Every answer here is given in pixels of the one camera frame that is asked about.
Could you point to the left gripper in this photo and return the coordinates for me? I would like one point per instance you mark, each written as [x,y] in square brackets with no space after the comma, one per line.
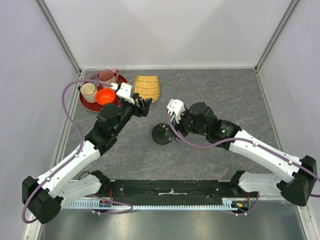
[143,110]

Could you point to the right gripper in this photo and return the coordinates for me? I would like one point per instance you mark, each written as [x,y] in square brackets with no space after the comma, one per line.
[178,126]

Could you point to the black phone stand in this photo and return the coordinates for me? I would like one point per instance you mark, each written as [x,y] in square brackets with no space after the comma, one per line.
[160,133]

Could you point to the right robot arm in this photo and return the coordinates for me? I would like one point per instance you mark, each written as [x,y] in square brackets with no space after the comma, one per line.
[291,176]

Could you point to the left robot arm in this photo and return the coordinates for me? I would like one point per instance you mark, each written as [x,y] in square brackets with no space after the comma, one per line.
[45,195]

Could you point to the woven bamboo tray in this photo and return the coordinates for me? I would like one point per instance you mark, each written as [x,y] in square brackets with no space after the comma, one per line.
[147,87]

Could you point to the orange bowl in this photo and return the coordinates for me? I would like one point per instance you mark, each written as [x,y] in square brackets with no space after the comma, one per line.
[105,96]

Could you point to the pink floral mug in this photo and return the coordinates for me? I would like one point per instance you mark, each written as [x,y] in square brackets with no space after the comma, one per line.
[108,76]

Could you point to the red round tray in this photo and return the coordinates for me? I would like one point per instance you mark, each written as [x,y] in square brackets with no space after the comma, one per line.
[95,107]

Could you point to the cream mug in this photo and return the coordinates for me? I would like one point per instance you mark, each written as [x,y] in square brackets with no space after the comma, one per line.
[88,91]

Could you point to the clear glass cup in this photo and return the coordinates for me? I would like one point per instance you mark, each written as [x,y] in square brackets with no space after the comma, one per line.
[91,75]

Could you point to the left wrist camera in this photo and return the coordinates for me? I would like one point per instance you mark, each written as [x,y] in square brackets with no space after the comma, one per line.
[124,91]

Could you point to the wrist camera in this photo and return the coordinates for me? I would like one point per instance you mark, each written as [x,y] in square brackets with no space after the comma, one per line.
[175,108]
[124,91]

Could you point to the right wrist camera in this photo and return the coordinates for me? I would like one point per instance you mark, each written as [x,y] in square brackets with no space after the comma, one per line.
[175,108]

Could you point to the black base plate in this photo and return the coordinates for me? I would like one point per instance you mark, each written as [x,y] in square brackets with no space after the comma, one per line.
[170,191]

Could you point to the slotted cable duct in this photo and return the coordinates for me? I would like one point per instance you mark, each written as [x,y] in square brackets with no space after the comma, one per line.
[97,204]

